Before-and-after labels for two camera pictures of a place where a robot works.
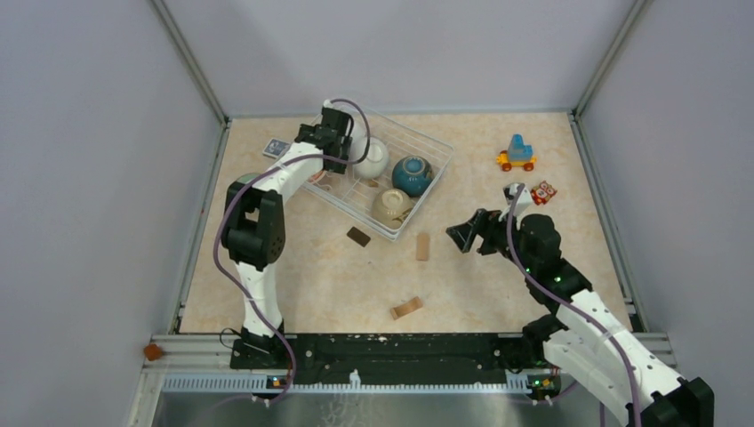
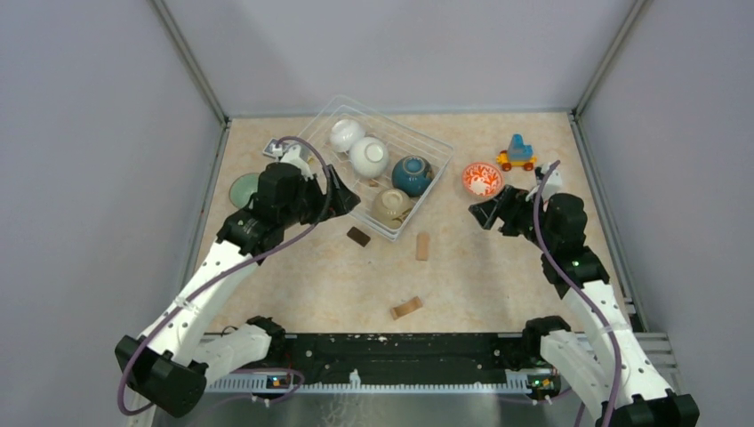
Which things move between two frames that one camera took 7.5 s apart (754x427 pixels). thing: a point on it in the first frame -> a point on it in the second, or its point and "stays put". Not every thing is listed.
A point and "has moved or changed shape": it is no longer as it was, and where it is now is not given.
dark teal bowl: x=412 y=174 stays put
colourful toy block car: x=518 y=154 stays put
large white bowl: x=376 y=161 stays put
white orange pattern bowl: x=316 y=177 has moved or changed shape
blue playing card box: x=276 y=149 stays put
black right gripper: x=484 y=221 -> x=511 y=202
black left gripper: x=335 y=167 -> x=343 y=199
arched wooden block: x=399 y=310 stays put
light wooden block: x=422 y=246 stays put
